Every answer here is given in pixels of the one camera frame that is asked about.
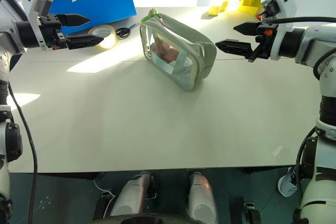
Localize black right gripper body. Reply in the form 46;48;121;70
246;22;279;63

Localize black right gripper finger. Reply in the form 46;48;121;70
233;22;261;36
215;39;254;59

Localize black-handled scissors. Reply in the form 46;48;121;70
115;22;140;40

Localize dark rounded robot torso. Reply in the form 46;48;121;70
91;213;201;224

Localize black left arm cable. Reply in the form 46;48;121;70
0;0;39;224

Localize blue box with white logo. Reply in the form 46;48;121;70
22;0;138;36

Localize silver left robot leg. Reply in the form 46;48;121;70
109;171;156;217

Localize silver right robot leg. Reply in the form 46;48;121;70
187;172;219;224

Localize white sneaker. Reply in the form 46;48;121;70
277;166;299;197

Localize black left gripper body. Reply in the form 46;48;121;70
39;13;70;51

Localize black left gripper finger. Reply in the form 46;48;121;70
59;13;91;28
67;34;105;50

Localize thin white floor cable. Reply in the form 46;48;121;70
92;173;117;199

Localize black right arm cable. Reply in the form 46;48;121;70
262;16;336;201

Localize clear green zippered pouch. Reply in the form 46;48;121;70
139;7;217;93

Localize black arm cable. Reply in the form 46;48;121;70
0;0;39;224
262;16;336;201

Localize beige packing tape roll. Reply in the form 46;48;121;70
87;24;118;51

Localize silver robot leg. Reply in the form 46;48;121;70
187;172;219;224
109;171;156;217

